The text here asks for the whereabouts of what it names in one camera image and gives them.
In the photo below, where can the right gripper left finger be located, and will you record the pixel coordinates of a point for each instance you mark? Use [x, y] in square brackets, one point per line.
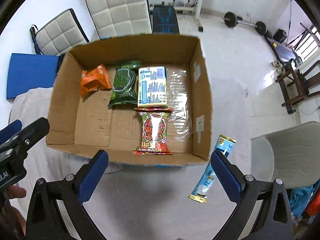
[44, 219]

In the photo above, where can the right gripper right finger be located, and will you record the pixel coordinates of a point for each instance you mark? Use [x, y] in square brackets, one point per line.
[274, 220]

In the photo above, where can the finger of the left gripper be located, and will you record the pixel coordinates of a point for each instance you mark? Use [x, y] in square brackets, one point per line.
[9, 131]
[31, 135]

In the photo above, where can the orange snack bag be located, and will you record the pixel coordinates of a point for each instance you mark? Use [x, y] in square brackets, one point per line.
[94, 80]

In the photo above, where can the blue Nestle milk powder sachet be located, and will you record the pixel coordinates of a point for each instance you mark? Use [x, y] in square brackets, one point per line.
[225, 145]

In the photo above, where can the red snack bag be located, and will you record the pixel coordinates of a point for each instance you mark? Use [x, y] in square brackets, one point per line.
[154, 131]

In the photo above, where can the person left hand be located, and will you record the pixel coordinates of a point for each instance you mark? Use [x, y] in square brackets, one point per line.
[13, 224]

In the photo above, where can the turquoise cloth heap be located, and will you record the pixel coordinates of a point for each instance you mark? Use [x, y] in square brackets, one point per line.
[300, 197]

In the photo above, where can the blue foam mat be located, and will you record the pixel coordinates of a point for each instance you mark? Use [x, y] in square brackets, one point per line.
[29, 71]

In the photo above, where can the grey plastic chair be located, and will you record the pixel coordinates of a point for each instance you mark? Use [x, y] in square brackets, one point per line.
[290, 154]

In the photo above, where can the white padded chair near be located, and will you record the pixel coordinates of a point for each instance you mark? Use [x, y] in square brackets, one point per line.
[59, 35]

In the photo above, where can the white padded chair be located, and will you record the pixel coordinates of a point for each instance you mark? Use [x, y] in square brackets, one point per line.
[59, 35]
[113, 18]

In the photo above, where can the green snack bag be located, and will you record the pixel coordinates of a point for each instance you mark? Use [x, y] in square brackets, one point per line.
[123, 90]

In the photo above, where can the brown cardboard box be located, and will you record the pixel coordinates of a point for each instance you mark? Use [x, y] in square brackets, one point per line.
[83, 126]

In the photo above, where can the yellow blue tissue pack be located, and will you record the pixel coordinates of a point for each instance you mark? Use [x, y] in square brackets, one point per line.
[152, 87]

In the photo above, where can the dark wooden chair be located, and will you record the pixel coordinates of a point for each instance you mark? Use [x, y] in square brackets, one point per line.
[293, 76]

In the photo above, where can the clear plastic wrap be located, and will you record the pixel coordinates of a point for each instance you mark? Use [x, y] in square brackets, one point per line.
[178, 86]

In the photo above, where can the white padded chair far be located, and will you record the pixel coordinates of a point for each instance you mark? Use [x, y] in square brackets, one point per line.
[113, 18]

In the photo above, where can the black blue weight bench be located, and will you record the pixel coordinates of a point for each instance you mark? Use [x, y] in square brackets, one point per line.
[164, 20]

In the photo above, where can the barbell with black plates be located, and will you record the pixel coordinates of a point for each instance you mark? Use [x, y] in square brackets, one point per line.
[231, 20]

